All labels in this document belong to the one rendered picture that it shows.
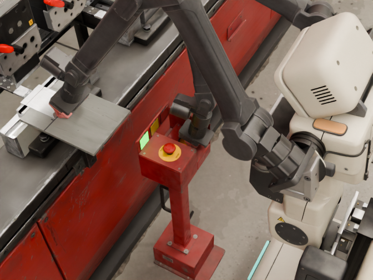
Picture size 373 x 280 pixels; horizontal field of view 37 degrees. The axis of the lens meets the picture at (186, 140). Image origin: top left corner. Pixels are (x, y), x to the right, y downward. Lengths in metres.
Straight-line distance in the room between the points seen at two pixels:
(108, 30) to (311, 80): 0.44
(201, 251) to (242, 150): 1.17
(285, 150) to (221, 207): 1.39
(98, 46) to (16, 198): 0.57
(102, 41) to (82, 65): 0.12
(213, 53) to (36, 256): 0.97
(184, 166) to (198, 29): 0.75
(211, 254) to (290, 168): 1.28
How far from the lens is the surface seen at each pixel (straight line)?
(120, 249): 2.42
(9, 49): 1.42
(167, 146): 1.73
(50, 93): 1.68
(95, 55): 1.29
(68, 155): 1.68
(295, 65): 1.21
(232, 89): 1.12
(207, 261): 2.41
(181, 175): 1.72
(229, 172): 2.67
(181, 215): 2.10
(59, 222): 1.80
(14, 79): 1.59
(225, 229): 2.50
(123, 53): 1.95
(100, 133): 1.55
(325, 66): 1.17
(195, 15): 1.04
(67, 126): 1.58
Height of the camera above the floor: 2.17
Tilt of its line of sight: 51 degrees down
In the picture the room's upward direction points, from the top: 3 degrees counter-clockwise
